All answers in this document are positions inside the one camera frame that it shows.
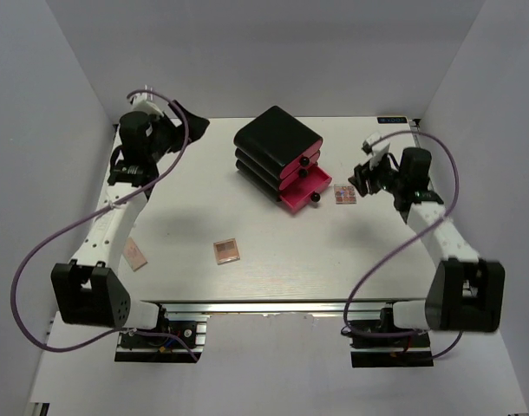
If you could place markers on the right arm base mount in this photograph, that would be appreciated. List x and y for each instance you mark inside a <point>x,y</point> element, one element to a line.
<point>370,352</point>

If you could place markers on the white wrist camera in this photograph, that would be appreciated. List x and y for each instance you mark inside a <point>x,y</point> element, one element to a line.
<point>142,100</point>
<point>376,148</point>

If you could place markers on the floral pink palette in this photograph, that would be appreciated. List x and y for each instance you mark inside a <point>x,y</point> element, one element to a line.
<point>345,194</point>

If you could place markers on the pink bottom drawer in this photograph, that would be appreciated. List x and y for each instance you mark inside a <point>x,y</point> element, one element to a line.
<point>304,191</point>

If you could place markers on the four-colour eyeshadow palette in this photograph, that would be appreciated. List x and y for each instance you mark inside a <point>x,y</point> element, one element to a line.
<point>226,251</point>

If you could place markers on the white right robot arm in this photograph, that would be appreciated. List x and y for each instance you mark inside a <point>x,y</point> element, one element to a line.
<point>466,293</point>

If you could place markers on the pink blush palette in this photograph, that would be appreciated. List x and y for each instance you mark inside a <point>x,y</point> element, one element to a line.
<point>133,255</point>

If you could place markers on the right blue corner label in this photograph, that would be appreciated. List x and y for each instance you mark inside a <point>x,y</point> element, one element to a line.
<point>392,120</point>

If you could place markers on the pink top drawer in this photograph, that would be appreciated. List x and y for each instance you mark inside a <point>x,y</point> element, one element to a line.
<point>298,149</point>

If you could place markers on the aluminium table front rail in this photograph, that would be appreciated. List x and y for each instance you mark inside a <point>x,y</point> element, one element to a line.
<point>258,307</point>

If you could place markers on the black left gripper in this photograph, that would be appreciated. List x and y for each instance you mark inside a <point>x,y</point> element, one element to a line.
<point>196,126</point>

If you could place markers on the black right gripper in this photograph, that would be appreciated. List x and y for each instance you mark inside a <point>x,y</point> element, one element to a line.
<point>362,173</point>

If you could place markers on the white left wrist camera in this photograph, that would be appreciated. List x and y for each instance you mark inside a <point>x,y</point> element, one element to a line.
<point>142,100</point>

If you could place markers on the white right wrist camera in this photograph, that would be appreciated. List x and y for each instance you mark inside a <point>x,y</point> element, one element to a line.
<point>376,148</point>

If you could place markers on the black drawer organizer cabinet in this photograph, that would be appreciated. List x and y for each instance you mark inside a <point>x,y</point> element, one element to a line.
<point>260,147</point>

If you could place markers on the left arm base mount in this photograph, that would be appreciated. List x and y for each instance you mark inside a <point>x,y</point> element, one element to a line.
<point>184,342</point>

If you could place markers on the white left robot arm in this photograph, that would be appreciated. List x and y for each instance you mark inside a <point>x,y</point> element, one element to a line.
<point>87,288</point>

